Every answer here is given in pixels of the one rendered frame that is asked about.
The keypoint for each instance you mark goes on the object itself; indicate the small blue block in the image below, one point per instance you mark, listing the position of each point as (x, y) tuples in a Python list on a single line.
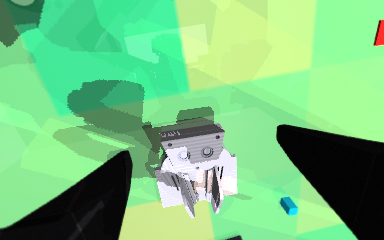
[(289, 206)]

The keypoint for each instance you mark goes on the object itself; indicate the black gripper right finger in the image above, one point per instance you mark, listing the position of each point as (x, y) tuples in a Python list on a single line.
[(347, 172)]

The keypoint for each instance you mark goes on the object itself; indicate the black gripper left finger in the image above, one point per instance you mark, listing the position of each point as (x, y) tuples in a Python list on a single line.
[(92, 209)]

